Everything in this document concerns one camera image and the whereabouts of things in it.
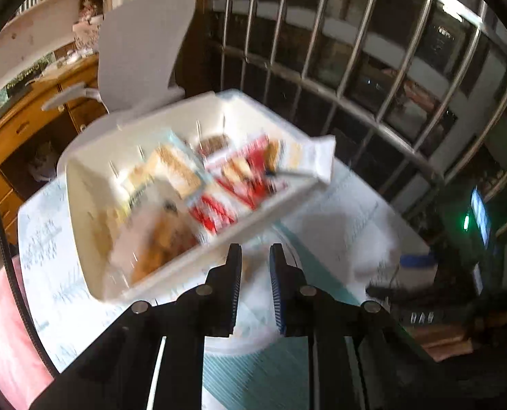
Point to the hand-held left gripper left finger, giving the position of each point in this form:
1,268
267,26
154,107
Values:
232,290

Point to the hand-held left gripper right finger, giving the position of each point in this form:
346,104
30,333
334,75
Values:
277,294

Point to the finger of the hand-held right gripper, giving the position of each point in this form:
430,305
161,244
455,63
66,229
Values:
415,260
403,294

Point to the red label white packet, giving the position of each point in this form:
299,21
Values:
212,215

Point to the yellow cube cracker packet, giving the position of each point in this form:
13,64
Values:
159,243

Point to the red white snack packet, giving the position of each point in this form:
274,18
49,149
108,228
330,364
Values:
249,175

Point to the large toast bread packet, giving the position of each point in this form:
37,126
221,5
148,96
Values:
172,168

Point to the yellow white snack packet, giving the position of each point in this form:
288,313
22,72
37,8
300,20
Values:
317,158

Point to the brown walnut cluster packet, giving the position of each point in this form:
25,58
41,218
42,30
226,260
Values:
212,143

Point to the white plastic storage bin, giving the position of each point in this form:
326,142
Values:
91,205

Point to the metal window grille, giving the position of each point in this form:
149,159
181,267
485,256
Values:
343,107

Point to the grey office chair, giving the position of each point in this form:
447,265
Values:
142,42

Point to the wooden desk with drawers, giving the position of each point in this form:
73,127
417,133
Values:
27,124

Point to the doll figure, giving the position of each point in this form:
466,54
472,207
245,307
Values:
89,13

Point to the wooden bookshelf hutch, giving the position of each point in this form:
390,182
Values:
35,21

